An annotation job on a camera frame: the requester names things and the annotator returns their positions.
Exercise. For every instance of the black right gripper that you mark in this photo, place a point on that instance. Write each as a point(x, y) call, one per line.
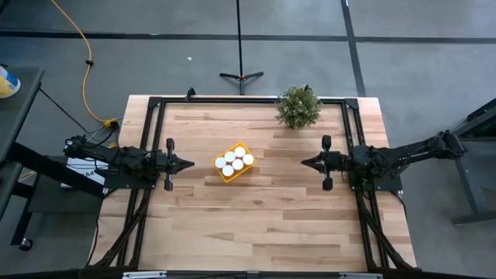
point(335, 162)

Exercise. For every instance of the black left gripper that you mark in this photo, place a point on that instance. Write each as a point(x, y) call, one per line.
point(160, 164)

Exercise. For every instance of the white cup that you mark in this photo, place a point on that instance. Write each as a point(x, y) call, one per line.
point(237, 164)
point(248, 159)
point(228, 170)
point(220, 162)

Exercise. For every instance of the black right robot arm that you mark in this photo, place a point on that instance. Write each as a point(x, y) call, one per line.
point(418, 149)

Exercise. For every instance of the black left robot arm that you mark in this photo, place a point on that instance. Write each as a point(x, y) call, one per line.
point(128, 159)

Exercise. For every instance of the yellow plastic basket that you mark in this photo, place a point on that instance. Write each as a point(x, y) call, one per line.
point(229, 179)

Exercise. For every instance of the green potted plant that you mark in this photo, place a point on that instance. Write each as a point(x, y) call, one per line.
point(298, 107)

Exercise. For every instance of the small black clamp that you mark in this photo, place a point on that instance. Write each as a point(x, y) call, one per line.
point(190, 93)

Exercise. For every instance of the black front crossbar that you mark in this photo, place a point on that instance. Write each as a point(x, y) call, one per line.
point(271, 276)

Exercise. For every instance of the black stand leg with caster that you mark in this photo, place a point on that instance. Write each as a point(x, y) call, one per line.
point(46, 168)

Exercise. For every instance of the black tripod stand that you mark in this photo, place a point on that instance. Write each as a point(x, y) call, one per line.
point(240, 38)

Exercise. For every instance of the dark grey metal stand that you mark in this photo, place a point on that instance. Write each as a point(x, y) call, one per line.
point(472, 193)

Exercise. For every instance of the dark grey side table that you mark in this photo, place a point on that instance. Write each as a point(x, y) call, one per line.
point(17, 124)

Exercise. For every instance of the blue yellow wipes tub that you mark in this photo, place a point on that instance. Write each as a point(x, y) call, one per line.
point(7, 83)

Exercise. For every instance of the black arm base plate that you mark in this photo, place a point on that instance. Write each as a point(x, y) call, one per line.
point(379, 186)
point(128, 184)

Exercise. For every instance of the black aluminium table frame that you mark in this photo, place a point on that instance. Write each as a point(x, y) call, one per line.
point(252, 100)

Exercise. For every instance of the silver metal bracket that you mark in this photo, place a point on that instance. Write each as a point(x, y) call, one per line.
point(360, 276)
point(144, 275)

